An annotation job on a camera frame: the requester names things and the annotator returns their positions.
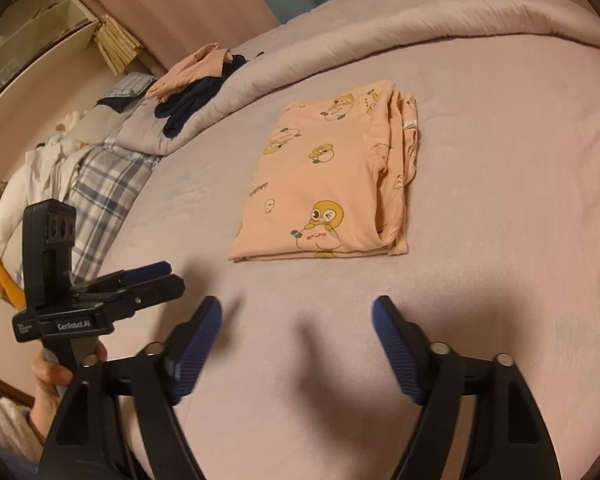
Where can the white garment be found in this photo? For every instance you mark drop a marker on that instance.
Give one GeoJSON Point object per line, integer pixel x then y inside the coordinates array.
{"type": "Point", "coordinates": [25, 185]}

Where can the plain peach garment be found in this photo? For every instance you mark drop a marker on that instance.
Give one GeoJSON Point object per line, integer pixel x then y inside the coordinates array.
{"type": "Point", "coordinates": [185, 72]}

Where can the blue plaid cloth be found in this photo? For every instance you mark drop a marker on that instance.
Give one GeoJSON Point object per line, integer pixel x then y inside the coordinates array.
{"type": "Point", "coordinates": [105, 185]}

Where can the blue striped cloth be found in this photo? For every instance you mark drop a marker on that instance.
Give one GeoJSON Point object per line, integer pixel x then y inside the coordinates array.
{"type": "Point", "coordinates": [132, 84]}

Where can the lilac rolled quilt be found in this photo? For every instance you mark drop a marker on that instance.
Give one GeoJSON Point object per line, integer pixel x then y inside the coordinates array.
{"type": "Point", "coordinates": [430, 15]}

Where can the person's left forearm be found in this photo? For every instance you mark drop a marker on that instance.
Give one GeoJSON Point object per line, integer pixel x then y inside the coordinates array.
{"type": "Point", "coordinates": [5, 420]}

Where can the white shelf cabinet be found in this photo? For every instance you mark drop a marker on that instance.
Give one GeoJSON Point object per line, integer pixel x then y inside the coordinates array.
{"type": "Point", "coordinates": [30, 25]}

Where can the orange cloth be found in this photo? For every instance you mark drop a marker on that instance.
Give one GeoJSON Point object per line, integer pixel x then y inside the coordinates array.
{"type": "Point", "coordinates": [0, 280]}

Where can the peach cartoon print pajama garment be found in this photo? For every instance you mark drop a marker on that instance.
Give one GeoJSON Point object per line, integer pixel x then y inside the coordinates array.
{"type": "Point", "coordinates": [320, 180]}

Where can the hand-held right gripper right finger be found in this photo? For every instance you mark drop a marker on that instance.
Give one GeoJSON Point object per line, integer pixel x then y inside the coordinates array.
{"type": "Point", "coordinates": [395, 345]}

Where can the lilac bed sheet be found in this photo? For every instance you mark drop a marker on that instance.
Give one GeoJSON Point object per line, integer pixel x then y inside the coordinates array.
{"type": "Point", "coordinates": [505, 185]}

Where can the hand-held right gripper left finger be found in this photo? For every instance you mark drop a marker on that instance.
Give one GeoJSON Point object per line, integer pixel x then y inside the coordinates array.
{"type": "Point", "coordinates": [195, 345]}

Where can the navy garment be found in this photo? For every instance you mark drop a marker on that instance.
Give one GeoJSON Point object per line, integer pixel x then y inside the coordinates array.
{"type": "Point", "coordinates": [190, 97]}

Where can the person's left hand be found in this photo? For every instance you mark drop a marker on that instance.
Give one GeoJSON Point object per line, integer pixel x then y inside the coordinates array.
{"type": "Point", "coordinates": [47, 385]}

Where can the pink curtain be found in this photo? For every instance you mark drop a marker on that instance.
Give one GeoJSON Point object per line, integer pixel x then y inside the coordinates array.
{"type": "Point", "coordinates": [180, 0]}

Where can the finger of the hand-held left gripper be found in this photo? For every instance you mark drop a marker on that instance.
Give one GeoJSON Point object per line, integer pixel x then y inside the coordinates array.
{"type": "Point", "coordinates": [150, 269]}
{"type": "Point", "coordinates": [155, 290]}

